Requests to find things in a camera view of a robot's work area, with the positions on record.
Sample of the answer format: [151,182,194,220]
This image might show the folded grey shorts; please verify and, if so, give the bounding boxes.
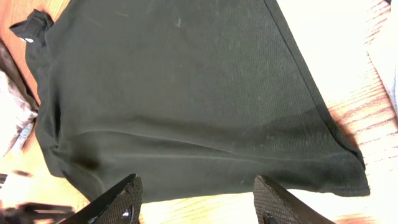
[1,43,39,157]

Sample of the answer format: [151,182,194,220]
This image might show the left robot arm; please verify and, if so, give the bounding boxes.
[1,170,75,223]

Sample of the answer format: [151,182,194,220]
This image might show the light blue t-shirt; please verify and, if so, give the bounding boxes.
[368,1,397,114]

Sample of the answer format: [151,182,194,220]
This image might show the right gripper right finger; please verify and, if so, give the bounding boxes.
[253,175,333,224]

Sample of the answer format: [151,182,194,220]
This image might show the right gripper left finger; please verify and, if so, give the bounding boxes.
[60,174,143,224]

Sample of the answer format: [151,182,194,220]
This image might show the black t-shirt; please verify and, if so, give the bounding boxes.
[11,0,370,202]

